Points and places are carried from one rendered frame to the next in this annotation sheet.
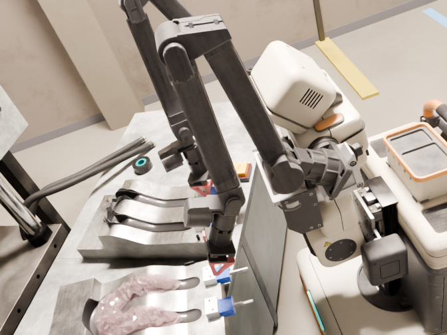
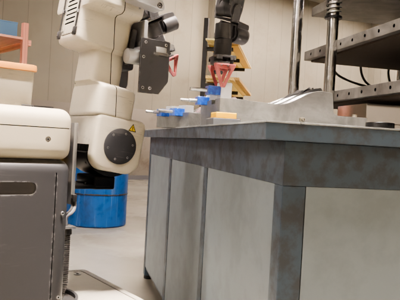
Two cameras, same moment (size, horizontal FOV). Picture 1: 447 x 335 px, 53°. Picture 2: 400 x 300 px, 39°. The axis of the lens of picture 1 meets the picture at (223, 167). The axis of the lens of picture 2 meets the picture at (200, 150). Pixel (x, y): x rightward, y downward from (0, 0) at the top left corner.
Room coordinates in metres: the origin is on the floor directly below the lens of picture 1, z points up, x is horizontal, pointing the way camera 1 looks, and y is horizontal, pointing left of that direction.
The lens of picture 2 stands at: (2.48, -1.09, 0.75)
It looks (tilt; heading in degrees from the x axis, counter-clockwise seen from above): 1 degrees down; 141
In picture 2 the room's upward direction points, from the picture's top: 3 degrees clockwise
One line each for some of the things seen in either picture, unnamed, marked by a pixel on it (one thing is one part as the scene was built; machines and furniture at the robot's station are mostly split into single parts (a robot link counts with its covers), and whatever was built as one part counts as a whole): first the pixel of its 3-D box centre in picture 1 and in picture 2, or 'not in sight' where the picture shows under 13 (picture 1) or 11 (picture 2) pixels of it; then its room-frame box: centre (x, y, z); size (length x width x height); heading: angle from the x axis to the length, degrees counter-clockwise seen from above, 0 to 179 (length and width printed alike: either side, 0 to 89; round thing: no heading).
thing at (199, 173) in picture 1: (197, 165); (222, 50); (1.12, 0.07, 1.05); 0.10 x 0.07 x 0.07; 155
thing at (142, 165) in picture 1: (142, 165); (380, 128); (1.55, 0.31, 0.82); 0.08 x 0.08 x 0.04
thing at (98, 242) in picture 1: (149, 217); (280, 112); (1.17, 0.30, 0.87); 0.50 x 0.26 x 0.14; 64
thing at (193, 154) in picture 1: (189, 151); (224, 32); (1.12, 0.08, 1.11); 0.07 x 0.06 x 0.07; 98
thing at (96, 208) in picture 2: not in sight; (89, 174); (-2.08, 1.32, 0.41); 1.11 x 0.68 x 0.82; 179
